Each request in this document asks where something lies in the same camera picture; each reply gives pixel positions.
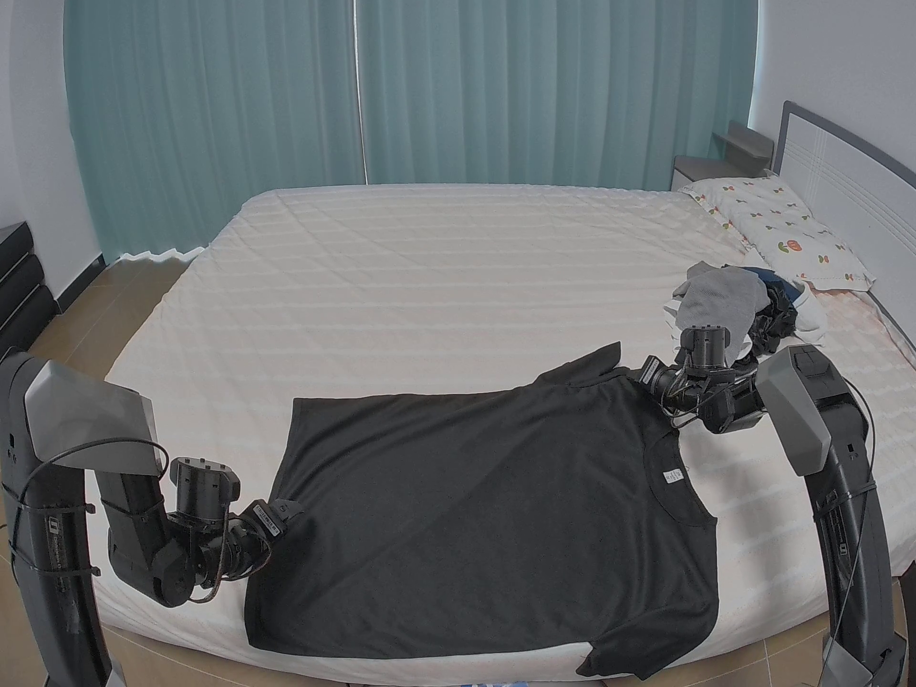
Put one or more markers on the grey bedside table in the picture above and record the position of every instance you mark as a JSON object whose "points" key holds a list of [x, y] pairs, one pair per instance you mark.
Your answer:
{"points": [[723, 158]]}

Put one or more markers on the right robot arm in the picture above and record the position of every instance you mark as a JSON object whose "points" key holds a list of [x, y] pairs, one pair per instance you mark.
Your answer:
{"points": [[794, 405]]}

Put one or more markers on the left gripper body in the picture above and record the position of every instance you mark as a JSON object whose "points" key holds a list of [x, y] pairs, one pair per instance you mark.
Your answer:
{"points": [[254, 537]]}

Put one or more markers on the bed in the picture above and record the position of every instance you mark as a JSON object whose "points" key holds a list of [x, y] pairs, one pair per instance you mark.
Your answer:
{"points": [[429, 276]]}

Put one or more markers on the black T-shirt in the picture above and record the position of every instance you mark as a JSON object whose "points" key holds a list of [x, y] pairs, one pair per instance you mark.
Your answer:
{"points": [[465, 512]]}

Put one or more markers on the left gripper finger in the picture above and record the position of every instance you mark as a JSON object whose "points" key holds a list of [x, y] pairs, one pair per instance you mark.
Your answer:
{"points": [[290, 510]]}

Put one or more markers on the white printed pillow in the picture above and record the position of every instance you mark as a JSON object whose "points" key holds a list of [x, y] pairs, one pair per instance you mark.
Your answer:
{"points": [[780, 226]]}

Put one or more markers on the blue-green curtain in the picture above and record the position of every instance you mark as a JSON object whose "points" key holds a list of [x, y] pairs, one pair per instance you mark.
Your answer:
{"points": [[558, 61], [215, 97]]}

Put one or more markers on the black chest of drawers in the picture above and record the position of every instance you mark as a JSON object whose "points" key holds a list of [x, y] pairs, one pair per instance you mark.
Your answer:
{"points": [[21, 283]]}

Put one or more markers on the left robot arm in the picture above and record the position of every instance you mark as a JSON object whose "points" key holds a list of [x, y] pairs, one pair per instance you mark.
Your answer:
{"points": [[139, 527]]}

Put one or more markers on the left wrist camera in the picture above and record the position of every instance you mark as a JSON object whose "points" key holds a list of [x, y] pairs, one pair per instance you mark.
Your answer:
{"points": [[234, 482]]}

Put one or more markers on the pile of clothes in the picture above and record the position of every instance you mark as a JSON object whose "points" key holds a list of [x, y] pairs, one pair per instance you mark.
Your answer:
{"points": [[723, 298]]}

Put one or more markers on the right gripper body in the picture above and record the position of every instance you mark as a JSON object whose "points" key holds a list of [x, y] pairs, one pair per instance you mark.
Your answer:
{"points": [[665, 383]]}

